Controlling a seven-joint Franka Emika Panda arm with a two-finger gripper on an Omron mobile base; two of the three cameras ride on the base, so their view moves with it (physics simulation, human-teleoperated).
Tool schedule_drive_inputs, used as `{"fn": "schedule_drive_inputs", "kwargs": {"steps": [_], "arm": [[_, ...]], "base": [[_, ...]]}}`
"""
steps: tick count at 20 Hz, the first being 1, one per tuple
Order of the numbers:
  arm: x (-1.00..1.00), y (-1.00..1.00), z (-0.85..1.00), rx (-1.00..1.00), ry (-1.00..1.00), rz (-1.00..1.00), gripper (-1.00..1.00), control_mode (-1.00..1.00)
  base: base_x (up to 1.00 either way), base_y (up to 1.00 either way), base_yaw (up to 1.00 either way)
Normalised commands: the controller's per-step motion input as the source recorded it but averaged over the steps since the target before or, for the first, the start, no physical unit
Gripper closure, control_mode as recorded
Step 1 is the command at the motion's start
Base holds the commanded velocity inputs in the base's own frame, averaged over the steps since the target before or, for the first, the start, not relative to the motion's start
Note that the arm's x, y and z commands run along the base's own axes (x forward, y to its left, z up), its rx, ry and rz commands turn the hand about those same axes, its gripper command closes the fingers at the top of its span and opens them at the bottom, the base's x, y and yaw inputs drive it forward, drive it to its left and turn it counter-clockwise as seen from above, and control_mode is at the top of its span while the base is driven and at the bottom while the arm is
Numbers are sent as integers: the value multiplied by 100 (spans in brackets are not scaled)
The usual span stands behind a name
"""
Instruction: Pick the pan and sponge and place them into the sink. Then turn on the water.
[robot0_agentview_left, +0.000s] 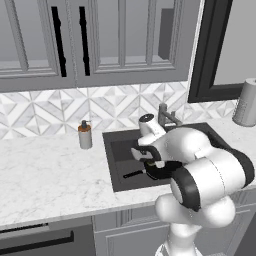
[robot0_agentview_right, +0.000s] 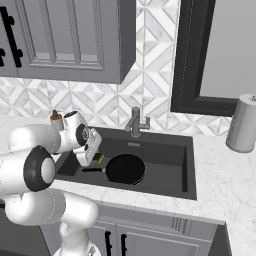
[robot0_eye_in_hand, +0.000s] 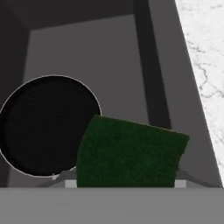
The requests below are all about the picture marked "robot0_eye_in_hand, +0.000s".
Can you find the dark green sponge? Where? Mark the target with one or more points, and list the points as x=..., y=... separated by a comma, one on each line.
x=128, y=151

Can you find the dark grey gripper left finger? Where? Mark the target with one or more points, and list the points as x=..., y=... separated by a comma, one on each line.
x=69, y=183

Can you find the grey sink basin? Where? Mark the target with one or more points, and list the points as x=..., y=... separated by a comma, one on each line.
x=122, y=73

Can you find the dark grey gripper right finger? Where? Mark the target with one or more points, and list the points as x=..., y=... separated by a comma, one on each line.
x=181, y=183

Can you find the black round pan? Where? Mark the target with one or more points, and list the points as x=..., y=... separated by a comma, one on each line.
x=43, y=125

